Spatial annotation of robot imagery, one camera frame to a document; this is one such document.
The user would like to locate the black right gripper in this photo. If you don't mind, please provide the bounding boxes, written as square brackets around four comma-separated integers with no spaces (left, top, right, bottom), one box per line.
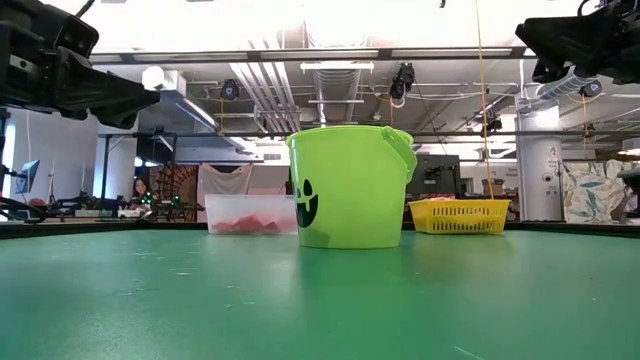
[514,0,640,86]

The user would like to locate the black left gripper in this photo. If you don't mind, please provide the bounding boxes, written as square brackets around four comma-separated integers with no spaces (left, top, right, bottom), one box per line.
[0,0,161,130]

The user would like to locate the green halloween bucket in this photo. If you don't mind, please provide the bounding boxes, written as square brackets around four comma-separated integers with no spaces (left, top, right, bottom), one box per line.
[285,124,419,250]

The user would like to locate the person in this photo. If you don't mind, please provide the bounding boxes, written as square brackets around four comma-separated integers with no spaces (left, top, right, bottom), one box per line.
[130,177,154,211]
[609,184,640,224]

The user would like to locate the computer monitor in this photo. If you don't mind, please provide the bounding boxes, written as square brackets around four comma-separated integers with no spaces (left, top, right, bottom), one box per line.
[13,158,41,195]

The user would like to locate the white round column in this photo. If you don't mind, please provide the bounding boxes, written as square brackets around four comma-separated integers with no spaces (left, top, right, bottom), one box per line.
[516,102,565,222]

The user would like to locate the black background robot arms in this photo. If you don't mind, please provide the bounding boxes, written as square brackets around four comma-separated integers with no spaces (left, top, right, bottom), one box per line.
[44,192,206,224]

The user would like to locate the floral patterned panel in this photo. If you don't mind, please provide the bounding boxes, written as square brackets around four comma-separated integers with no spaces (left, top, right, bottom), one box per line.
[562,159,640,225]

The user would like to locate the beige hanging cloth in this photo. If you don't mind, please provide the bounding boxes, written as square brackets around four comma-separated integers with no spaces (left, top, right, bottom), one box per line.
[197,162,291,196]

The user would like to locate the grey overhead beam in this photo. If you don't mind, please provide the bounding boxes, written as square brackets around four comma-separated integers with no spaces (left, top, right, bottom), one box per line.
[89,46,531,65]

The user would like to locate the clear plastic bin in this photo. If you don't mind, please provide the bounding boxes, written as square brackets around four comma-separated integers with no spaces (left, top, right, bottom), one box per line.
[204,193,300,236]

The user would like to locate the black machine cabinet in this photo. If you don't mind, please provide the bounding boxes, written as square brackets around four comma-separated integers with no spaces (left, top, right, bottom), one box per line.
[405,153,462,201]

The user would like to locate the yellow plastic basket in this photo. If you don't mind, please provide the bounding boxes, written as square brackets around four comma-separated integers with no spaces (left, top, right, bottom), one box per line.
[408,198,513,236]

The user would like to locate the white ceiling light bar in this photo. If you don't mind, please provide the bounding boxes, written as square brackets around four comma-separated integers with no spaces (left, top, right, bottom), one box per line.
[299,60,375,75]

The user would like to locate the green table mat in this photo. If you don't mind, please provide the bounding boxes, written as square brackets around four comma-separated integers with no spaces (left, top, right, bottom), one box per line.
[0,228,640,360]

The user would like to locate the silver ceiling duct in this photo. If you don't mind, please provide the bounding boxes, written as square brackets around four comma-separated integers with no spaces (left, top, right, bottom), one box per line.
[535,67,601,101]
[312,68,362,126]

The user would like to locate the black ceiling camera unit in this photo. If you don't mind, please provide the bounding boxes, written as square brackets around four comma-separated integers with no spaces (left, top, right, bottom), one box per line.
[579,79,605,99]
[219,78,241,102]
[388,62,417,109]

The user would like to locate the yellow cable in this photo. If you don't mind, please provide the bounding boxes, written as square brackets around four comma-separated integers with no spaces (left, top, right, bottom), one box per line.
[473,0,496,201]

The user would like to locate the red patterned wall hanging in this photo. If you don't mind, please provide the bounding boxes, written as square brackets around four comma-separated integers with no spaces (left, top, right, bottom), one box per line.
[149,162,199,221]

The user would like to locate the black metal table frame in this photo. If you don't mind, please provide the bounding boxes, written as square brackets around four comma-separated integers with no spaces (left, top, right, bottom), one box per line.
[0,219,640,240]

